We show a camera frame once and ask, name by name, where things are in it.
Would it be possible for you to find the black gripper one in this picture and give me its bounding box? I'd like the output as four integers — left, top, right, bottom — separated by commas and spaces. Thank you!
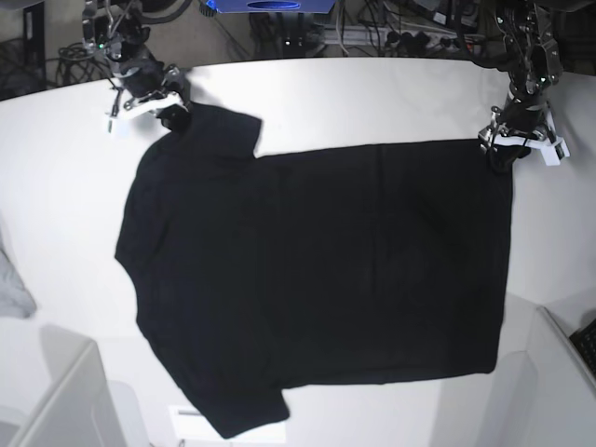
114, 58, 192, 133

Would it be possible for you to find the blue box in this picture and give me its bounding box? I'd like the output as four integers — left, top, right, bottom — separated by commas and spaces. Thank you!
208, 0, 335, 14

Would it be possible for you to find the grey crumpled cloth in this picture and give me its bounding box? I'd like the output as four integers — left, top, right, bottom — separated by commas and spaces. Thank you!
0, 241, 37, 319

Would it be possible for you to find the coiled black cable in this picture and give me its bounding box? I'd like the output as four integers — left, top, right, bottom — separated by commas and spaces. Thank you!
55, 42, 117, 88

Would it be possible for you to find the black gripper two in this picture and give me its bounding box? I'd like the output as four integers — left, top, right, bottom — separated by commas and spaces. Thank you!
479, 92, 557, 175

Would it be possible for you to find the white wrist camera two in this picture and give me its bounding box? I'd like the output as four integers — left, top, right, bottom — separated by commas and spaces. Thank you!
478, 126, 570, 166

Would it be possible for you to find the black keyboard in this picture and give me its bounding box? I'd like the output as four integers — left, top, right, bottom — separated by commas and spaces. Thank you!
570, 320, 596, 374

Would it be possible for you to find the black T-shirt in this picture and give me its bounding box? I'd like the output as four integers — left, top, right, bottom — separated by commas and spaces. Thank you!
115, 104, 513, 439

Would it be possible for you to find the white power strip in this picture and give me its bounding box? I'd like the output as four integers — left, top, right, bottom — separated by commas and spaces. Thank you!
317, 24, 456, 48

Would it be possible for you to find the white wrist camera one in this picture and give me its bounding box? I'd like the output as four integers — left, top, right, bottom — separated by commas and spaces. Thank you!
105, 91, 188, 138

